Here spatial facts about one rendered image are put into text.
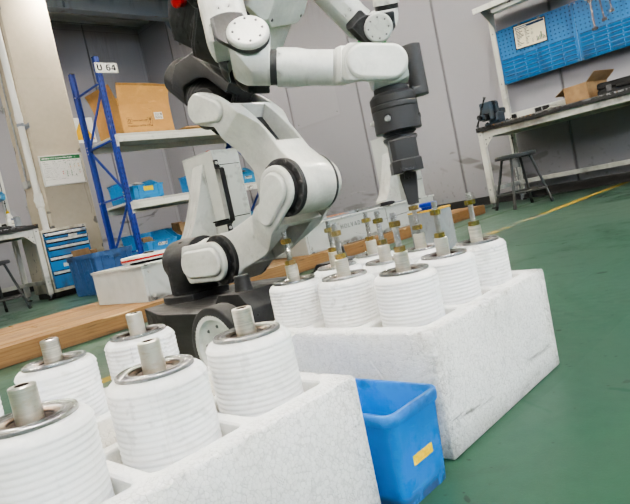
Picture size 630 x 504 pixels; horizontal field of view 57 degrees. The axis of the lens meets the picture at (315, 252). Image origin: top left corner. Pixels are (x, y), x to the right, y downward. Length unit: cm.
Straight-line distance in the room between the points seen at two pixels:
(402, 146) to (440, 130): 569
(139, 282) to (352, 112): 498
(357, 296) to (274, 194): 54
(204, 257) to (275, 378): 106
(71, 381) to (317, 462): 31
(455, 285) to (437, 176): 592
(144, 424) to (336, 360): 42
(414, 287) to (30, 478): 54
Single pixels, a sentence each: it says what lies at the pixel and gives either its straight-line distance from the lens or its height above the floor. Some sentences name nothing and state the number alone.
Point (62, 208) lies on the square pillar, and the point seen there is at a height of 94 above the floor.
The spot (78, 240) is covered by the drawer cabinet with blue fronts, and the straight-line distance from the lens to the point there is 649.
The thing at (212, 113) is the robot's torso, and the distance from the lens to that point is 156.
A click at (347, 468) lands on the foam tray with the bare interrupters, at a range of 67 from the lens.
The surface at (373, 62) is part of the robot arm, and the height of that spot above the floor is 60.
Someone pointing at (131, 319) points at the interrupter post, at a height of 27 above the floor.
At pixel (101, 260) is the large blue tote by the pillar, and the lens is 543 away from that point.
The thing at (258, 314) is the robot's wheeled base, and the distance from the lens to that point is 135.
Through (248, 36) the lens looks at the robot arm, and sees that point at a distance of 112.
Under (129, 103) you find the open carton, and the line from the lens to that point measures 632.
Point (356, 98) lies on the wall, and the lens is 747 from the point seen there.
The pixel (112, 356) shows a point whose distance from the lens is 83.
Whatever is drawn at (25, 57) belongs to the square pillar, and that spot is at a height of 267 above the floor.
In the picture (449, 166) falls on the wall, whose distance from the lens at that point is 676.
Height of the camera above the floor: 37
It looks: 4 degrees down
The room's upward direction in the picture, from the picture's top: 12 degrees counter-clockwise
